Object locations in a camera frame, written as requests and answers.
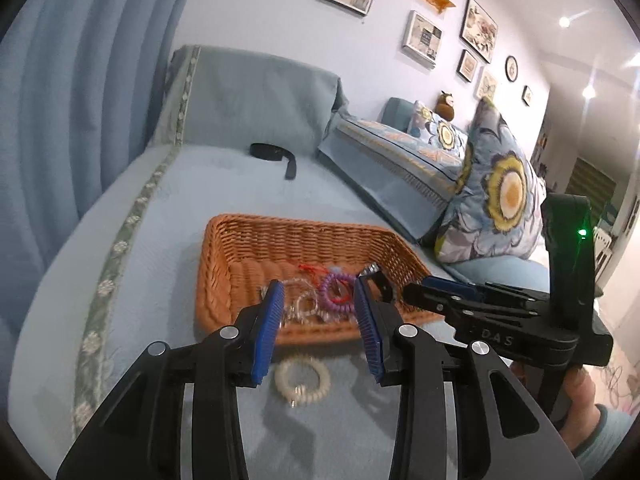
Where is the red cord bracelet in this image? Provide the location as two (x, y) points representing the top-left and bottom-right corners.
(297, 263), (334, 281)

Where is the light blue sleeve forearm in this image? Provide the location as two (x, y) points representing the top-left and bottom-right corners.
(574, 404), (636, 480)

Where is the right hand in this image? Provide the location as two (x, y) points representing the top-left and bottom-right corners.
(508, 361), (604, 453)

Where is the floral pillow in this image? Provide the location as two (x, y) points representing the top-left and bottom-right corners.
(407, 101), (468, 159)
(434, 98), (547, 264)

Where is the striped blue folded quilt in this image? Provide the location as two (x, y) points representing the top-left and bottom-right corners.
(319, 112), (462, 242)

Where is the orange wicker basket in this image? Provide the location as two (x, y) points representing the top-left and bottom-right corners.
(195, 214), (429, 344)

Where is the brown owl plush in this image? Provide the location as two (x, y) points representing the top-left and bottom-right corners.
(434, 91), (454, 122)

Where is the butterfly framed picture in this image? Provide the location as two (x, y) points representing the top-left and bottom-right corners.
(475, 66), (497, 101)

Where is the teal cushion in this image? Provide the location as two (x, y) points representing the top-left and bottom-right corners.
(381, 98), (413, 131)

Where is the small square framed picture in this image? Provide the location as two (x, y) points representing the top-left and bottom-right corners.
(457, 49), (478, 82)

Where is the large floral framed picture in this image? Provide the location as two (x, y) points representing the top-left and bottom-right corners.
(460, 0), (498, 64)

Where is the white framed picture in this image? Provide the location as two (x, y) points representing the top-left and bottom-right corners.
(401, 11), (442, 68)

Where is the teal bed headboard cover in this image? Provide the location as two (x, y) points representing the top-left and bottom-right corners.
(151, 44), (348, 156)

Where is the blue curtain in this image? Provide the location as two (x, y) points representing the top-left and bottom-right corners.
(0, 0), (206, 336)

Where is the cream spiral hair tie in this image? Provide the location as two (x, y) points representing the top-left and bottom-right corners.
(273, 353), (332, 408)

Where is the purple spiral hair tie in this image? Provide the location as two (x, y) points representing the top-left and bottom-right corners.
(318, 271), (357, 313)

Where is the black strap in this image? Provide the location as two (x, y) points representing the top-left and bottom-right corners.
(248, 142), (298, 181)

